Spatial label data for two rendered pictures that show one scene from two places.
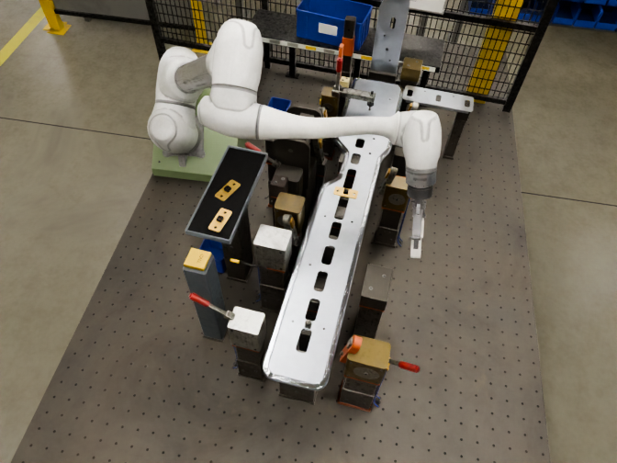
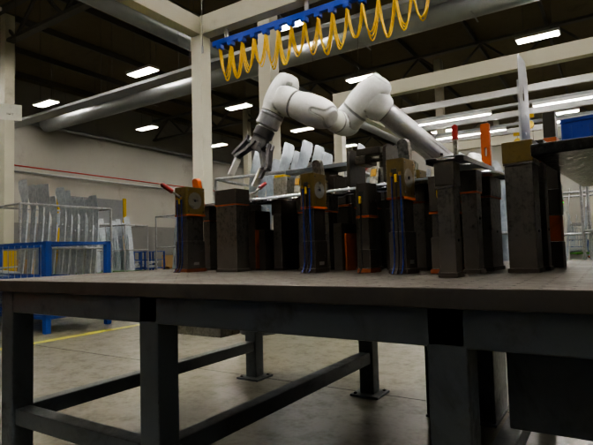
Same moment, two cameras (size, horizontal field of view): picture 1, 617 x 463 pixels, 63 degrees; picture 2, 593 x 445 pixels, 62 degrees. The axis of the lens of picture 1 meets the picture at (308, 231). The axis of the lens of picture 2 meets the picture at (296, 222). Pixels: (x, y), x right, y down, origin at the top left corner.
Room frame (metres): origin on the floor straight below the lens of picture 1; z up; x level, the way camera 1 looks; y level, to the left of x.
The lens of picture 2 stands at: (1.87, -1.91, 0.78)
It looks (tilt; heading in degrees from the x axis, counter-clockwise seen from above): 3 degrees up; 115
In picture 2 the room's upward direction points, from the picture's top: 2 degrees counter-clockwise
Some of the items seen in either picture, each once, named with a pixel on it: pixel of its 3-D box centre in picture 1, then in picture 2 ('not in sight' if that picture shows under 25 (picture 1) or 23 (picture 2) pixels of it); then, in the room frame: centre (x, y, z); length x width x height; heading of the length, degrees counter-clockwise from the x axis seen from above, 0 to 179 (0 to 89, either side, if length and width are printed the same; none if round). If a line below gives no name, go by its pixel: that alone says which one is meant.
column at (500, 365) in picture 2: not in sight; (465, 341); (1.59, 0.55, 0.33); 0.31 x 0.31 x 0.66; 82
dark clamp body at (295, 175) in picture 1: (285, 208); (349, 222); (1.19, 0.09, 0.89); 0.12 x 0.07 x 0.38; 78
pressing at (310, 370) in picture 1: (346, 197); (321, 193); (1.16, -0.13, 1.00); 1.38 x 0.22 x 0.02; 168
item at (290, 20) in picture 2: not in sight; (307, 30); (-0.01, 2.53, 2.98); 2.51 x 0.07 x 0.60; 172
